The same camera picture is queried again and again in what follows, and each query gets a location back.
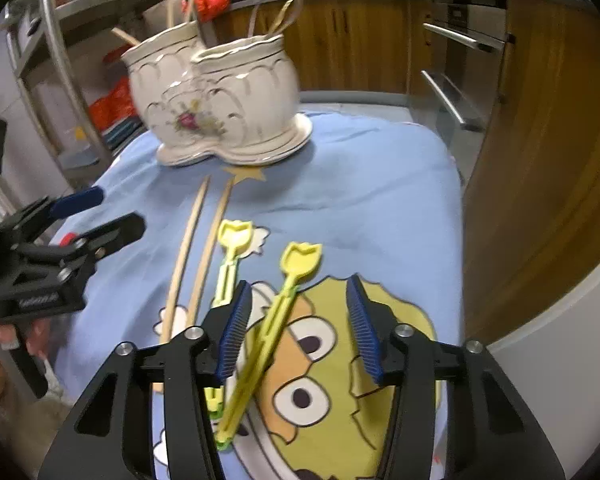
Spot wooden kitchen cabinets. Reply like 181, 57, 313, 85
215, 0, 600, 343

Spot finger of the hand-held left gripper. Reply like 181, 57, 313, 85
54, 212, 147, 274
0, 186, 105, 235

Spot gold loop-handled utensil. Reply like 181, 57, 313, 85
272, 0, 307, 36

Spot stainless steel shelf rack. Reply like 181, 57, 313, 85
2, 0, 217, 187

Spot yellow tulip-handled utensil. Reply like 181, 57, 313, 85
215, 241, 324, 450
207, 219, 257, 413

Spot blue cartoon printed tablecloth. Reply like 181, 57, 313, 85
45, 105, 467, 480

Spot large orange plastic bag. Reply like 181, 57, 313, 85
88, 82, 142, 127

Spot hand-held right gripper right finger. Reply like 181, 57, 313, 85
344, 274, 567, 480

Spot built-in steel oven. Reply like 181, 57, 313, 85
419, 0, 517, 134

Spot cream floral ceramic utensil holder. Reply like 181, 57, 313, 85
120, 22, 314, 167

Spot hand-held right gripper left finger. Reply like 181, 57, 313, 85
37, 279, 254, 480

